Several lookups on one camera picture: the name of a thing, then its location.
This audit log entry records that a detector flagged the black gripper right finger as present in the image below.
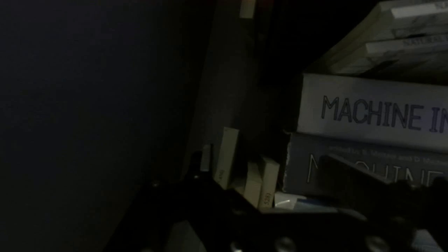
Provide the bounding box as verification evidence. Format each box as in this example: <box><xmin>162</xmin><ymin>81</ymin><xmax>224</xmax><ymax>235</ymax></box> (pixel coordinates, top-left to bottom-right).
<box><xmin>321</xmin><ymin>154</ymin><xmax>448</xmax><ymax>221</ymax></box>

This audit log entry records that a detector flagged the pale paperback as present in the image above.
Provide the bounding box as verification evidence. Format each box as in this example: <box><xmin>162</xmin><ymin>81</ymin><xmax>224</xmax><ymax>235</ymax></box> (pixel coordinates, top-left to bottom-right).
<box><xmin>321</xmin><ymin>0</ymin><xmax>448</xmax><ymax>46</ymax></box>

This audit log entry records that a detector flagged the thin pale green booklet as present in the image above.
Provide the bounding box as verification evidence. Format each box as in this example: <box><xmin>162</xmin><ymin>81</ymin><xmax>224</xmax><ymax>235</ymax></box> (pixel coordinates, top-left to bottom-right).
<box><xmin>244</xmin><ymin>161</ymin><xmax>263</xmax><ymax>208</ymax></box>
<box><xmin>216</xmin><ymin>126</ymin><xmax>239</xmax><ymax>190</ymax></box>
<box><xmin>258</xmin><ymin>155</ymin><xmax>281</xmax><ymax>210</ymax></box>

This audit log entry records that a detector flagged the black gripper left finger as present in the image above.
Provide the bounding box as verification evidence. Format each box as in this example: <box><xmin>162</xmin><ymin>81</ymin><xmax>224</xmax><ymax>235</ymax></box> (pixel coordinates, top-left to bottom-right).
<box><xmin>153</xmin><ymin>143</ymin><xmax>230</xmax><ymax>208</ymax></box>

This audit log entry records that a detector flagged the grey Machine Intelligence book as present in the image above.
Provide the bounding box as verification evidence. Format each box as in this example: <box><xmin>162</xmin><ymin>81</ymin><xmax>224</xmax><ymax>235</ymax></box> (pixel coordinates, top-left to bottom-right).
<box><xmin>279</xmin><ymin>131</ymin><xmax>448</xmax><ymax>204</ymax></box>

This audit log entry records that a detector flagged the pale patterned book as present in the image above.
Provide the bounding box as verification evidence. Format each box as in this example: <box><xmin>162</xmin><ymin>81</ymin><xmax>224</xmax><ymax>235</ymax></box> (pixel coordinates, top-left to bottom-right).
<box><xmin>305</xmin><ymin>33</ymin><xmax>448</xmax><ymax>87</ymax></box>

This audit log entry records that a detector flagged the cream Machine Intelligence 8 book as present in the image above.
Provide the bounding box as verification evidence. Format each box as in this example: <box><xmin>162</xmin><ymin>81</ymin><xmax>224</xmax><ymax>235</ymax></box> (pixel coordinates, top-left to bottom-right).
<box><xmin>295</xmin><ymin>71</ymin><xmax>448</xmax><ymax>151</ymax></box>

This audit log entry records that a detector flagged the green plastic-covered book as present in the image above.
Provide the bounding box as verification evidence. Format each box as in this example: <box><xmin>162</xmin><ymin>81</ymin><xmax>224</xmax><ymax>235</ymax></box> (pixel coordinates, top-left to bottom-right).
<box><xmin>272</xmin><ymin>189</ymin><xmax>347</xmax><ymax>215</ymax></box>

